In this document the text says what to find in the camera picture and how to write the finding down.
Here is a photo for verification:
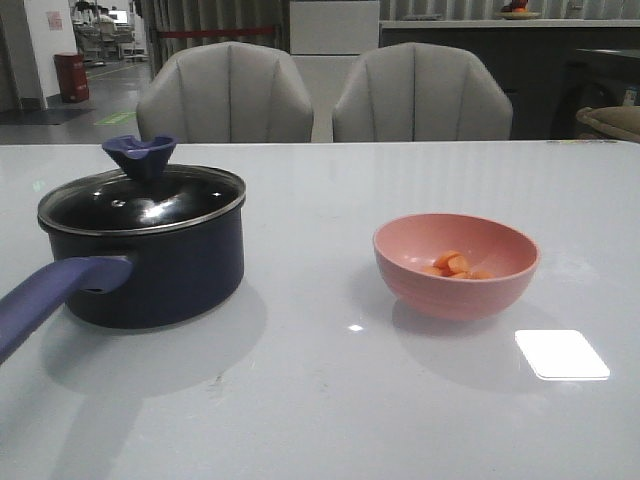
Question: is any orange ham slice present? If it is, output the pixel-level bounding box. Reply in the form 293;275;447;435
433;250;470;275
422;265;444;277

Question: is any pink plastic bowl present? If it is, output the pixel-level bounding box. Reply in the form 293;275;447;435
373;213;540;321

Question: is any orange ham slice top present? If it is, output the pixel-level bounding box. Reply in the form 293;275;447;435
433;250;470;275

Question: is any glass lid with blue knob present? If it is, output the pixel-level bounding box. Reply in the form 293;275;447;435
38;135;246;237

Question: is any right grey upholstered chair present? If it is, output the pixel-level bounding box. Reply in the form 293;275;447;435
332;42;513;142

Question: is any grey upholstered chair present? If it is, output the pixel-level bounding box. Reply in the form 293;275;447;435
332;42;513;142
136;42;314;143

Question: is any left grey upholstered chair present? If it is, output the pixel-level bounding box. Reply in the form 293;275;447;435
136;42;314;143

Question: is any white cabinet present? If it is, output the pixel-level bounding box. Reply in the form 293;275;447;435
289;1;380;55

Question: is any red barrier belt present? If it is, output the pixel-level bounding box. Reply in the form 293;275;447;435
157;25;277;39

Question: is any dark grey counter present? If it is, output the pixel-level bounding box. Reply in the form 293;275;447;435
379;19;639;140

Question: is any fruit plate on counter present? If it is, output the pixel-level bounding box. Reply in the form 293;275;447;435
495;0;541;20

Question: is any red trash bin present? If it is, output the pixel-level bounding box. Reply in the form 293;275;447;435
54;52;90;103

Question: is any dark side table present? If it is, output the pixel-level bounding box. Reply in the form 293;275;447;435
550;49;639;139

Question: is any tan sofa cushion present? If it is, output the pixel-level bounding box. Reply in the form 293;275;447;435
576;106;639;143

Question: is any dark blue saucepan purple handle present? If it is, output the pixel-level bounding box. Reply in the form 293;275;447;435
0;165;248;365

